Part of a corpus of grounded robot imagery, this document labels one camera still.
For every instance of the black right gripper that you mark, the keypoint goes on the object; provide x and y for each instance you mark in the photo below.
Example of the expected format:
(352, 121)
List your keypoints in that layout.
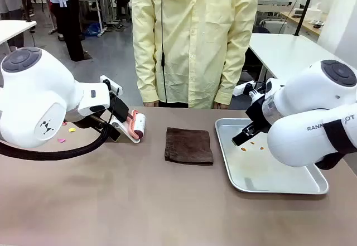
(258, 112)

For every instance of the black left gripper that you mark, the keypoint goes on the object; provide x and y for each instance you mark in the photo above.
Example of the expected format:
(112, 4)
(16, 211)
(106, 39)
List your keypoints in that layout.
(120, 110)

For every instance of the dark brown cloth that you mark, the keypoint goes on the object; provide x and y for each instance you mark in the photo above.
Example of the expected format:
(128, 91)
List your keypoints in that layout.
(189, 146)

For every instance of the magenta paper scrap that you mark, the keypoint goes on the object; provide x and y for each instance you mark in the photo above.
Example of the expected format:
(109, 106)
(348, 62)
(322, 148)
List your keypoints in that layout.
(61, 140)

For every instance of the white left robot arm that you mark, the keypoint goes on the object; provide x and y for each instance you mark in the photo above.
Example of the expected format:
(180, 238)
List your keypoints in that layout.
(36, 95)

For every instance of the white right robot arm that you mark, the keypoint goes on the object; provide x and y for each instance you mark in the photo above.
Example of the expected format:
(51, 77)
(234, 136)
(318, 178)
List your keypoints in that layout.
(309, 112)

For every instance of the person's right hand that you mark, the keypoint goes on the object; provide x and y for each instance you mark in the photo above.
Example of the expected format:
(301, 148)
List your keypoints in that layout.
(151, 104)

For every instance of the person's left hand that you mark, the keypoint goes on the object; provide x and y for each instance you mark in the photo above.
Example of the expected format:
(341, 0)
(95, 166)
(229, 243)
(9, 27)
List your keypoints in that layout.
(221, 106)

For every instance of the white folding stand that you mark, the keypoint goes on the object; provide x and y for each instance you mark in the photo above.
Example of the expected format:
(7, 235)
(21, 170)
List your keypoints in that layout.
(127, 130)

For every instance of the silver metal tray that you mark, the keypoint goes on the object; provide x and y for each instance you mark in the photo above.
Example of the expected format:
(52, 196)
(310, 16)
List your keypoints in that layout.
(251, 170)

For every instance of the blue plastic bag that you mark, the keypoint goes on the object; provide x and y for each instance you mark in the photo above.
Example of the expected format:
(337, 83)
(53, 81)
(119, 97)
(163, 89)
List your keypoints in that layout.
(92, 30)

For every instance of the large white table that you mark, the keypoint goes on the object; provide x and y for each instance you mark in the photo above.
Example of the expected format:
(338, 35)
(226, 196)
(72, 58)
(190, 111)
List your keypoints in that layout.
(290, 53)

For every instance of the person in yellow shirt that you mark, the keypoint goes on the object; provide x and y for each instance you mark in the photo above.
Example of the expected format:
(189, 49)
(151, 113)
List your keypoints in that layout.
(195, 39)

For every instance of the black step stool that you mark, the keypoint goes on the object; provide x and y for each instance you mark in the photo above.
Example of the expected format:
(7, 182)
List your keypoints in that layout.
(123, 4)

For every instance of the bystander in black trousers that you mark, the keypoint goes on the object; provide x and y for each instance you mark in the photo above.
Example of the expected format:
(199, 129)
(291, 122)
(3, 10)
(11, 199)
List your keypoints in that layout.
(69, 14)

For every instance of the long wooden workbench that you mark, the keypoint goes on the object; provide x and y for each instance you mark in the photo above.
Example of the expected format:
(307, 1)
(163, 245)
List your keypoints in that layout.
(302, 22)

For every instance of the small white table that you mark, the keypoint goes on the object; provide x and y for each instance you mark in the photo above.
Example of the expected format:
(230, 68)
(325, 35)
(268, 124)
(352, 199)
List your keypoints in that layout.
(14, 29)

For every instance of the black tripod pole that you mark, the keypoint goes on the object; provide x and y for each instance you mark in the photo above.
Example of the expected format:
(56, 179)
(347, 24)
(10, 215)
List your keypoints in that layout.
(305, 6)

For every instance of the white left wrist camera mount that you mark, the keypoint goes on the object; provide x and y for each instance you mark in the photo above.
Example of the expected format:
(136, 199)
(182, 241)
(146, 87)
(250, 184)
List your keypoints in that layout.
(111, 82)

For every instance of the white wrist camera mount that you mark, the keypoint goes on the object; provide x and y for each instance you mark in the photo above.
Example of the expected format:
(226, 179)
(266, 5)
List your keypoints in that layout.
(111, 82)
(242, 88)

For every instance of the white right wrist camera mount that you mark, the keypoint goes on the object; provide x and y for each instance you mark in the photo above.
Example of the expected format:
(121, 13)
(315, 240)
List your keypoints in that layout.
(242, 88)

